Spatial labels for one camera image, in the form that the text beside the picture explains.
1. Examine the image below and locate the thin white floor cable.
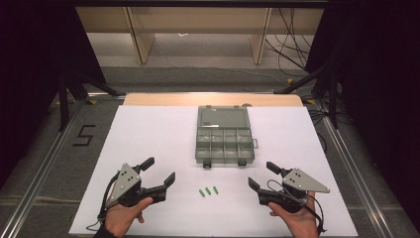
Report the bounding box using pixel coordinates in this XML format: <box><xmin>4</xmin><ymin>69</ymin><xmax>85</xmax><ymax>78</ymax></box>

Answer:
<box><xmin>154</xmin><ymin>41</ymin><xmax>289</xmax><ymax>87</ymax></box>

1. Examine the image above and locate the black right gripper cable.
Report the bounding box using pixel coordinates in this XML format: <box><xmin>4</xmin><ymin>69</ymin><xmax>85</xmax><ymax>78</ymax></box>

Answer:
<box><xmin>266</xmin><ymin>178</ymin><xmax>327</xmax><ymax>236</ymax></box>

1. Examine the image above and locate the bundle of black cables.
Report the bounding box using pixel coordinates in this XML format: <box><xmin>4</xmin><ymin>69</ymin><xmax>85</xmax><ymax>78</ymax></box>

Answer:
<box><xmin>264</xmin><ymin>7</ymin><xmax>315</xmax><ymax>73</ymax></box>

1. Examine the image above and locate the aluminium floor rail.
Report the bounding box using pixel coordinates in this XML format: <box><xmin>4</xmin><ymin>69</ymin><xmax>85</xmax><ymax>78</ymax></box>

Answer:
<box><xmin>0</xmin><ymin>98</ymin><xmax>87</xmax><ymax>238</ymax></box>
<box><xmin>320</xmin><ymin>116</ymin><xmax>395</xmax><ymax>238</ymax></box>

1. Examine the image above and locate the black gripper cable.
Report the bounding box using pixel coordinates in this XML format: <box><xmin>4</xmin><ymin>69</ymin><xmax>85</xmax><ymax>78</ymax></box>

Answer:
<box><xmin>86</xmin><ymin>172</ymin><xmax>122</xmax><ymax>232</ymax></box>
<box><xmin>266</xmin><ymin>178</ymin><xmax>327</xmax><ymax>236</ymax></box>

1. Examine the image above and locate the black metal stand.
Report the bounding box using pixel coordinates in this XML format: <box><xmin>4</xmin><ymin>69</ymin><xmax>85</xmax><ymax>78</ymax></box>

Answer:
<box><xmin>56</xmin><ymin>69</ymin><xmax>127</xmax><ymax>133</ymax></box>
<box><xmin>274</xmin><ymin>61</ymin><xmax>341</xmax><ymax>130</ymax></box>

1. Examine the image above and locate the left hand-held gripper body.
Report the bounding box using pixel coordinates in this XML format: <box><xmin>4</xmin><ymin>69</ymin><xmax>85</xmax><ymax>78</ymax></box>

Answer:
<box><xmin>106</xmin><ymin>163</ymin><xmax>154</xmax><ymax>208</ymax></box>

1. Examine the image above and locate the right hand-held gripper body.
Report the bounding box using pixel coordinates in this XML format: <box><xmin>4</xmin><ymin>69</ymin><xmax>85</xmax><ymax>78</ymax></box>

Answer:
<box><xmin>272</xmin><ymin>168</ymin><xmax>331</xmax><ymax>214</ymax></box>

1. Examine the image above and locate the person's right hand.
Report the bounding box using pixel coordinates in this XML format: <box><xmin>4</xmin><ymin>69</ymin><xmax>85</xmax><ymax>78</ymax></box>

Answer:
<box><xmin>267</xmin><ymin>191</ymin><xmax>320</xmax><ymax>238</ymax></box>

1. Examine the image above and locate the clear grey plastic compartment box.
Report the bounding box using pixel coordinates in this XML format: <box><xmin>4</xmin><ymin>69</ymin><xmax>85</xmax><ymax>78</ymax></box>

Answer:
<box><xmin>195</xmin><ymin>104</ymin><xmax>260</xmax><ymax>170</ymax></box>

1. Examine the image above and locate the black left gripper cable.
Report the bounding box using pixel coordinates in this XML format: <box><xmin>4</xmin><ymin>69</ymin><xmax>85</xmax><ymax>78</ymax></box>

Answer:
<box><xmin>86</xmin><ymin>172</ymin><xmax>122</xmax><ymax>232</ymax></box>

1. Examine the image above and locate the person's left hand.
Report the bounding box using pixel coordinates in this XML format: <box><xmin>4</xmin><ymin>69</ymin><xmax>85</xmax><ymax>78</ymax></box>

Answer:
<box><xmin>103</xmin><ymin>196</ymin><xmax>155</xmax><ymax>238</ymax></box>

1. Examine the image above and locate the white sheet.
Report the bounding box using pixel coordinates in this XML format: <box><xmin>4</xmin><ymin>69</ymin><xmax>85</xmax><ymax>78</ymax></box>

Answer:
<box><xmin>68</xmin><ymin>105</ymin><xmax>360</xmax><ymax>238</ymax></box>

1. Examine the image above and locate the dark curtain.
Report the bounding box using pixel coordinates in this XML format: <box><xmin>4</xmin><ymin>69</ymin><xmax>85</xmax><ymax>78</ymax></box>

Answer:
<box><xmin>305</xmin><ymin>0</ymin><xmax>420</xmax><ymax>232</ymax></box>
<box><xmin>0</xmin><ymin>0</ymin><xmax>107</xmax><ymax>189</ymax></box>

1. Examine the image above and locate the light wooden shelf unit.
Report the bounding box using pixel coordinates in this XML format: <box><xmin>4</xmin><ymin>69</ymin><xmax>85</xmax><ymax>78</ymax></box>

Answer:
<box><xmin>75</xmin><ymin>6</ymin><xmax>325</xmax><ymax>65</ymax></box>

